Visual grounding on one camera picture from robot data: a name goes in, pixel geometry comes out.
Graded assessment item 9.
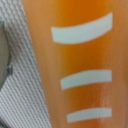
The beige round plate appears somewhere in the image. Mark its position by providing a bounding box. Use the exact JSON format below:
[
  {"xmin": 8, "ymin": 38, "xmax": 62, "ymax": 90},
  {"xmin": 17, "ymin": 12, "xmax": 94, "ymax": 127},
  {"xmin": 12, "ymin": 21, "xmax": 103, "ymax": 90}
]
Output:
[{"xmin": 0, "ymin": 21, "xmax": 13, "ymax": 90}]

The woven beige placemat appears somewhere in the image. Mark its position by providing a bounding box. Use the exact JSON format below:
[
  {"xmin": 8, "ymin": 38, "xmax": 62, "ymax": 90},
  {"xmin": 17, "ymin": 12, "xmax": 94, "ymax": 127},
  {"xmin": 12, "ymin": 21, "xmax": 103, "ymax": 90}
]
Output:
[{"xmin": 0, "ymin": 0, "xmax": 51, "ymax": 128}]

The yellow toy bread loaf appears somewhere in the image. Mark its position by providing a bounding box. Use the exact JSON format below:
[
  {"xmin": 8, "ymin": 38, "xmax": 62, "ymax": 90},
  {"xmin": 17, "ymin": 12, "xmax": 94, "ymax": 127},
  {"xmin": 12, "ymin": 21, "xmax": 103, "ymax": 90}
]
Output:
[{"xmin": 22, "ymin": 0, "xmax": 128, "ymax": 128}]

